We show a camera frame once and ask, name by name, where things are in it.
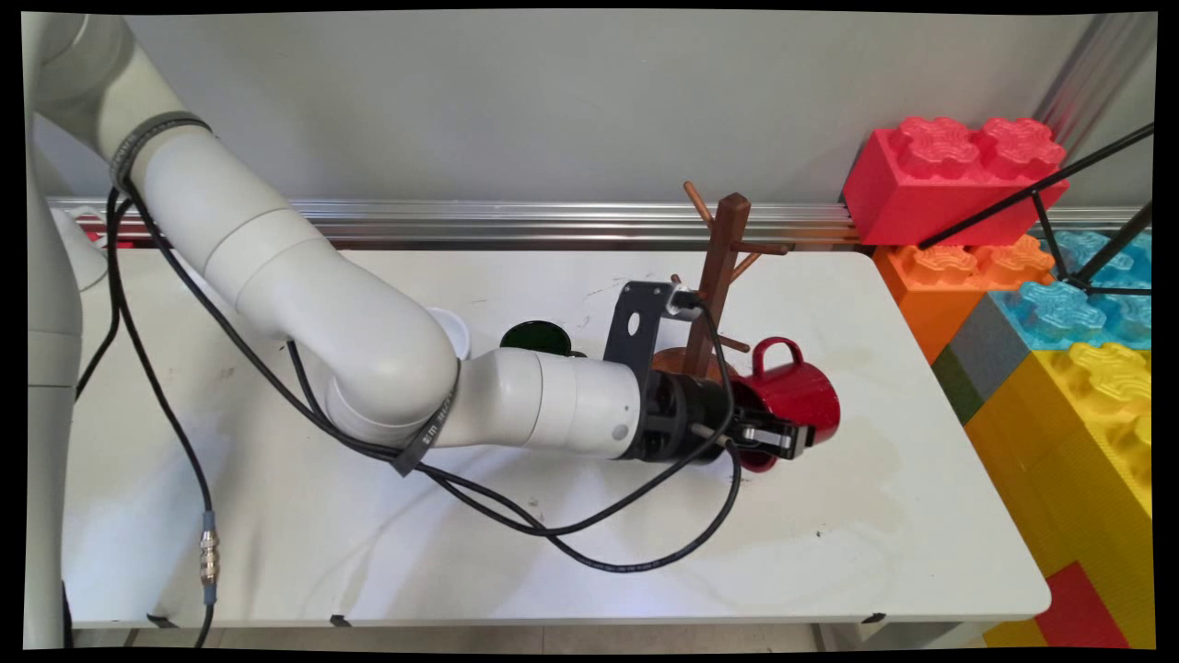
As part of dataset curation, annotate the big yellow toy block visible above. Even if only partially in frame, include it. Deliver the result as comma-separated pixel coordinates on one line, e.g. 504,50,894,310
963,343,1157,650

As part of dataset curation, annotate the white bowl with blue base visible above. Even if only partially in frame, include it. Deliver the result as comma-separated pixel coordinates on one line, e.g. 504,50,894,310
428,307,473,362

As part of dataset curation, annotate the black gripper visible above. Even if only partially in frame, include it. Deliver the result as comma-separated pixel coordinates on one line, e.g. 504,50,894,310
626,371,818,464

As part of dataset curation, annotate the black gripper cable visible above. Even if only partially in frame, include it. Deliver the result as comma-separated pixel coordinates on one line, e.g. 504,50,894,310
129,184,738,537

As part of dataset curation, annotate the aluminium rail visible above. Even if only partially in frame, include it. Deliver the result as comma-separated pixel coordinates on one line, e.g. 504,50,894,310
46,196,1152,251

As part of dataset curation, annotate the dark green mug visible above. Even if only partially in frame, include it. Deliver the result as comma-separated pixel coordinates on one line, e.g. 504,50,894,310
499,320,588,360

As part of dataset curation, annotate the flat red toy block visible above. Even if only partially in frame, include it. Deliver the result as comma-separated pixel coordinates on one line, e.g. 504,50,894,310
1033,560,1132,650

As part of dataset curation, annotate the black strap with white print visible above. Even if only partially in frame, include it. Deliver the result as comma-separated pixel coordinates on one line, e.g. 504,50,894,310
109,110,215,192
391,359,461,478

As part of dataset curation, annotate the black tripod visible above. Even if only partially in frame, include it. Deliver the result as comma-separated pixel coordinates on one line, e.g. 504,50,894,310
916,122,1157,297

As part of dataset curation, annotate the big light blue toy block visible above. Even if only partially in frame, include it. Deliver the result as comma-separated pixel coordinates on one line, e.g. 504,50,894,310
987,228,1154,351

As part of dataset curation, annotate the big green toy block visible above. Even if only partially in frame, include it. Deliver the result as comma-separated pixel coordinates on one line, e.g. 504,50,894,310
930,345,985,426

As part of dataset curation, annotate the big red toy block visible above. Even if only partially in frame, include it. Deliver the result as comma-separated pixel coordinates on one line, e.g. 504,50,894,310
841,115,1071,248

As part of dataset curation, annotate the brown wooden mug tree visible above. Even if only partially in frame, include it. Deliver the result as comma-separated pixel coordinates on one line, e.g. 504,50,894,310
649,181,791,383

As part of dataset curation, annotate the red mug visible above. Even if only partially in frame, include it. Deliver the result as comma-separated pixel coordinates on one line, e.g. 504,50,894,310
728,336,841,473

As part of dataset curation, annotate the big orange toy block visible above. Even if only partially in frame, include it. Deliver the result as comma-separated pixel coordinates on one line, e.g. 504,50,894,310
872,235,1056,365

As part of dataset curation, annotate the thick cable with metal connector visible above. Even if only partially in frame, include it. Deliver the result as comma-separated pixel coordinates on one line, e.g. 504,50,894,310
74,184,224,647

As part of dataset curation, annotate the black USB cable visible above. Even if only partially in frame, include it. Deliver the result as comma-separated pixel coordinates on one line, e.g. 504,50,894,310
129,184,745,574

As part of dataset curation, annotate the big grey toy block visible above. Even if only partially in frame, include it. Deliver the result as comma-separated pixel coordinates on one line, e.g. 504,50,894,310
947,293,1031,401

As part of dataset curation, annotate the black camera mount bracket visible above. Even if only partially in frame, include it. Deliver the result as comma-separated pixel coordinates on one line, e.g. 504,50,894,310
603,281,683,378

